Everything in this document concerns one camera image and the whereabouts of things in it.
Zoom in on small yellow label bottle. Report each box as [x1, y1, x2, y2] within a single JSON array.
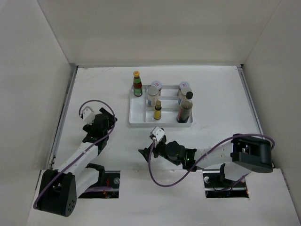
[[153, 100, 162, 120]]

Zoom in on tall dark sauce bottle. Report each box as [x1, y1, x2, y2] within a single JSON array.
[[177, 91, 193, 123]]

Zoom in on red sauce bottle yellow cap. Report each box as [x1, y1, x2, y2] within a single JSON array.
[[133, 71, 143, 97]]

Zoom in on white bead jar blue label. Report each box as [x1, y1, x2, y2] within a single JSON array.
[[147, 86, 159, 107]]

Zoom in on brown jar white lid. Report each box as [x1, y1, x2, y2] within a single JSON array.
[[179, 81, 190, 90], [151, 81, 162, 96]]

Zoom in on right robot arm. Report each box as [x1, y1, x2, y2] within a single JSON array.
[[139, 134, 275, 186]]

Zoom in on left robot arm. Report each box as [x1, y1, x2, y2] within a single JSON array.
[[33, 107, 120, 217]]

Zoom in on white divided organizer tray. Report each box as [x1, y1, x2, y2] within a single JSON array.
[[129, 85, 193, 128]]

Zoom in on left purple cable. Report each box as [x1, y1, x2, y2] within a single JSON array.
[[32, 99, 118, 210]]

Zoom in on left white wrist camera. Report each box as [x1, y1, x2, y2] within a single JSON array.
[[79, 106, 95, 125]]

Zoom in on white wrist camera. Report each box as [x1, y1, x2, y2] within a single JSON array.
[[150, 127, 165, 142], [79, 106, 95, 125]]

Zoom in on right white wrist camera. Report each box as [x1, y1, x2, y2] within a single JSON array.
[[150, 127, 165, 142]]

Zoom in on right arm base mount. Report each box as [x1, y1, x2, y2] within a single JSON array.
[[203, 163, 249, 198]]

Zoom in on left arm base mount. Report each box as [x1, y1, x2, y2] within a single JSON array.
[[79, 163, 120, 199]]

